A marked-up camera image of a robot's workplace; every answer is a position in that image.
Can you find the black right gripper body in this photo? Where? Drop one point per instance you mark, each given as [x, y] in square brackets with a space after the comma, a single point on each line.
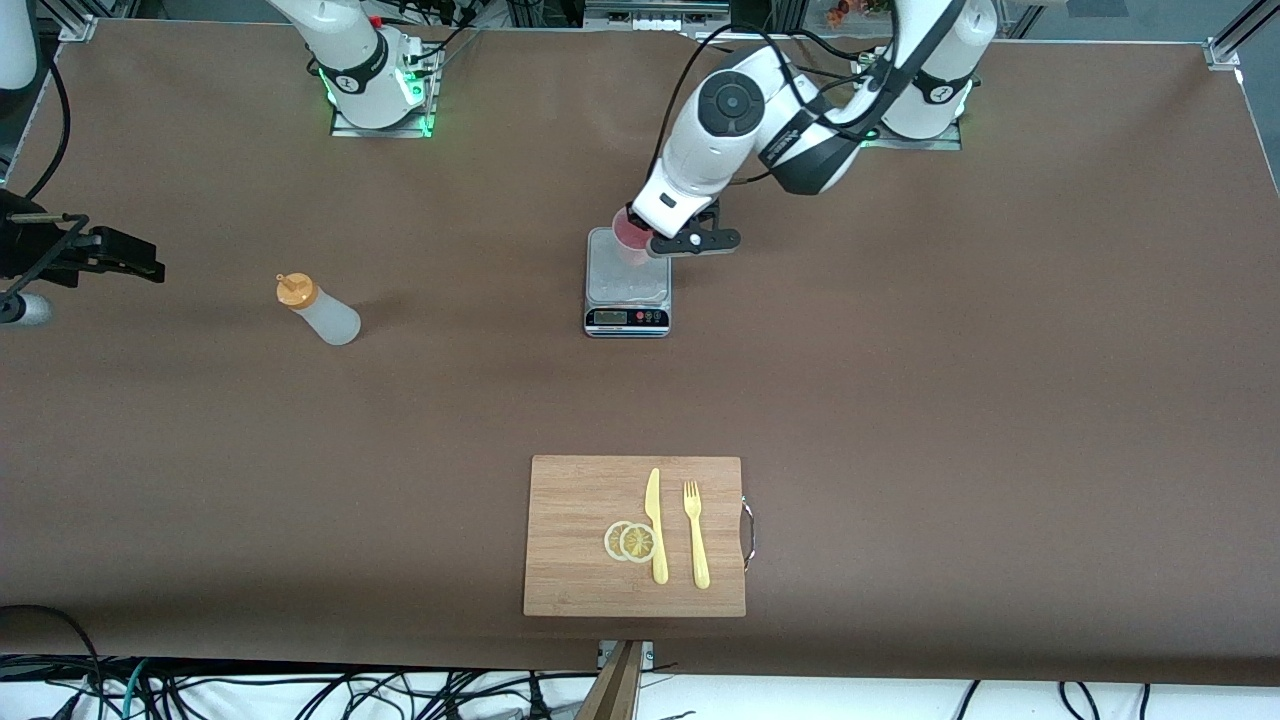
[30, 247]

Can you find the pink plastic cup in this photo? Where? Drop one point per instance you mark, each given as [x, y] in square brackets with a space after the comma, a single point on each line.
[630, 240]

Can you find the translucent sauce bottle orange cap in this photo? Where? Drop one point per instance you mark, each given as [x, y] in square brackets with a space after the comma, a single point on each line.
[330, 320]

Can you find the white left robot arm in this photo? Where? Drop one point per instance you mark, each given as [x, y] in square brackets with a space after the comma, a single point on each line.
[700, 160]

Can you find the silver digital kitchen scale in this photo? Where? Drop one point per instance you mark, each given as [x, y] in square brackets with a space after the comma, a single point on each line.
[628, 318]

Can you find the orange decorative object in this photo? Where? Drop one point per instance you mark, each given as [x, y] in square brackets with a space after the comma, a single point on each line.
[840, 12]

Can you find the yellow plastic knife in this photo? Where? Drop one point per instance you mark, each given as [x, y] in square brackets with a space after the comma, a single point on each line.
[655, 510]

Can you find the lemon slice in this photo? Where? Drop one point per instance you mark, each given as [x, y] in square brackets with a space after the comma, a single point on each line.
[610, 540]
[637, 543]

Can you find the wooden cutting board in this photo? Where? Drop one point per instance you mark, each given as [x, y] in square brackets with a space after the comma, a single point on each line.
[570, 540]

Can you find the yellow plastic fork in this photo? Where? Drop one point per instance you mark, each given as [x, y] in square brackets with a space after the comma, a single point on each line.
[698, 550]

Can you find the aluminium frame corner bracket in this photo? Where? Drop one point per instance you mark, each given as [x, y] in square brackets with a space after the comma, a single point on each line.
[1222, 52]
[78, 28]

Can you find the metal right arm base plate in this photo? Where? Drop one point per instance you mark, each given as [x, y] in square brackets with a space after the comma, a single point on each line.
[380, 132]

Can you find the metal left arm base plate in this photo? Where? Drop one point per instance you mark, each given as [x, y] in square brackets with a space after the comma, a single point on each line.
[920, 144]

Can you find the small metal bracket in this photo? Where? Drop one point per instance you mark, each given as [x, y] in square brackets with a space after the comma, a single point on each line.
[648, 655]

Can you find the wooden post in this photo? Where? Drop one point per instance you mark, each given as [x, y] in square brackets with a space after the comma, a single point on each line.
[612, 690]

